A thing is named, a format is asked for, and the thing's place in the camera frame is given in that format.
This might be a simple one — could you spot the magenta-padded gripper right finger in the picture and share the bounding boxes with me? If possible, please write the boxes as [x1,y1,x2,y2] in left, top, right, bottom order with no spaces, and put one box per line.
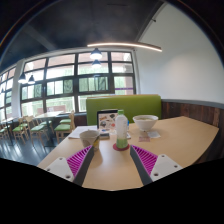
[129,143,184,187]

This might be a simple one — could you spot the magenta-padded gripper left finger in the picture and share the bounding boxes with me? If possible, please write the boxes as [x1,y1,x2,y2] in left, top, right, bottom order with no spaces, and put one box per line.
[43,144,96,188]

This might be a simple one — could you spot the green-capped clear drink bottle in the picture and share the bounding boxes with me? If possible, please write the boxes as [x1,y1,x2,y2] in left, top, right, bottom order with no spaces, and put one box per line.
[114,109,130,150]

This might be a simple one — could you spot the white paper receipt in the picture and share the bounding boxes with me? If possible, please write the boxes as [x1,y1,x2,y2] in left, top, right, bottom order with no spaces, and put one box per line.
[146,130,162,139]

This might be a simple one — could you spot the small reddish packet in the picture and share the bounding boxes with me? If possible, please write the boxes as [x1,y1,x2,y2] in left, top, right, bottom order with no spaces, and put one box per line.
[138,134,151,143]

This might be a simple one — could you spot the green-seated wooden chairs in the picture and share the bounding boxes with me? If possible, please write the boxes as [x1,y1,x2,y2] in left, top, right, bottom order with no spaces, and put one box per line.
[0,111,76,144]

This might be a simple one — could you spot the beige patterned paper cup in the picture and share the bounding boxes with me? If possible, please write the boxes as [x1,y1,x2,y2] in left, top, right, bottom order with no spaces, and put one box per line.
[78,129,101,151]

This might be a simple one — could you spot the white printed paper sheet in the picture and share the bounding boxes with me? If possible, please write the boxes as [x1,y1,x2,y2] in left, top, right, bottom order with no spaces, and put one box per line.
[68,125,99,140]

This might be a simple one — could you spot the white ceramic bowl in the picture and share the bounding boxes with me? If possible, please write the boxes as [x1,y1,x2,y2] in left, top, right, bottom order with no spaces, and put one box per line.
[132,114,159,132]

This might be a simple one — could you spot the wooden dining table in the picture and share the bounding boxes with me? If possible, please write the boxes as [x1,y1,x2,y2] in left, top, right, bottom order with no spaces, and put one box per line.
[34,111,66,148]

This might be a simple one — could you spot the flat round red coaster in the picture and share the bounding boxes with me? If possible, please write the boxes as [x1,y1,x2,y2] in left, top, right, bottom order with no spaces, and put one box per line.
[112,142,131,152]

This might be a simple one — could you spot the black tablet with stickers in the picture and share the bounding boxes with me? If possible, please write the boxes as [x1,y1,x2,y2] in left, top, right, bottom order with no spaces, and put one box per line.
[96,108,120,134]

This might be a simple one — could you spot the green upholstered bench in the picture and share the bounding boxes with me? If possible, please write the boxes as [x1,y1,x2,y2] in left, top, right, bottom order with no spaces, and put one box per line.
[85,94,163,126]

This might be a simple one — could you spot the large dark-framed window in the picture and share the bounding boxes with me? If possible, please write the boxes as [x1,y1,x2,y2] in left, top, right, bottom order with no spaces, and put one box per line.
[0,51,137,121]

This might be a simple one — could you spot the dark pendant ceiling lamps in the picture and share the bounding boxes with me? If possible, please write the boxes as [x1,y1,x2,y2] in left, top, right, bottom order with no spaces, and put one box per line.
[17,47,104,85]

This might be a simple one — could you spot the long curved light strip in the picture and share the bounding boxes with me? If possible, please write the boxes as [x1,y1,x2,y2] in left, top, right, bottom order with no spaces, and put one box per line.
[86,41,163,53]

